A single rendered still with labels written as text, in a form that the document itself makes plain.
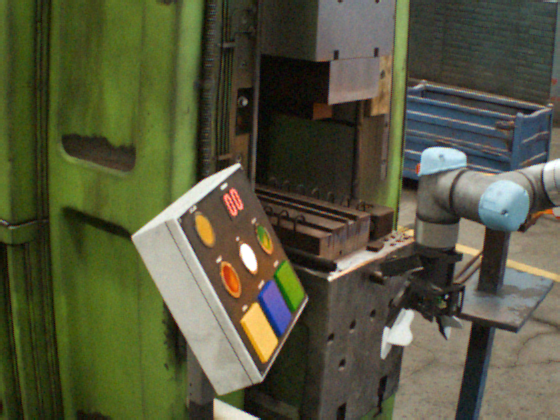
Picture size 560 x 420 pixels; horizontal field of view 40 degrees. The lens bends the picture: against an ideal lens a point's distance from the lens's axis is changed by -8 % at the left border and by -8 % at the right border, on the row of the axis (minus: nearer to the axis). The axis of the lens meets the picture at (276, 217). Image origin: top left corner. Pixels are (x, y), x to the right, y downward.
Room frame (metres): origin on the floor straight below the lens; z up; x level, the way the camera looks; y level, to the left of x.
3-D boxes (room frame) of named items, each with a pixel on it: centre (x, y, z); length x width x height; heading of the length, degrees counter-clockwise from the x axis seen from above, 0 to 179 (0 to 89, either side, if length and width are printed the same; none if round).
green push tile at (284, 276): (1.35, -0.02, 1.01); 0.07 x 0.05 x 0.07; 167
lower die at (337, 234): (1.90, 0.01, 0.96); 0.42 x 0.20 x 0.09; 52
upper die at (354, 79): (1.90, 0.01, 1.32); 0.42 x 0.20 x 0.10; 52
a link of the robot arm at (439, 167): (1.24, -0.26, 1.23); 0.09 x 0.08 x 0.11; 41
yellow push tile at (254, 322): (1.15, 0.02, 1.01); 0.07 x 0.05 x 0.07; 167
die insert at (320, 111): (1.95, 0.03, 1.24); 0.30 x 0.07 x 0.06; 52
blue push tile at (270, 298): (1.25, 0.00, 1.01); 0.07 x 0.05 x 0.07; 167
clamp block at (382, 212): (1.95, -0.22, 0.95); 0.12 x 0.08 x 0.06; 52
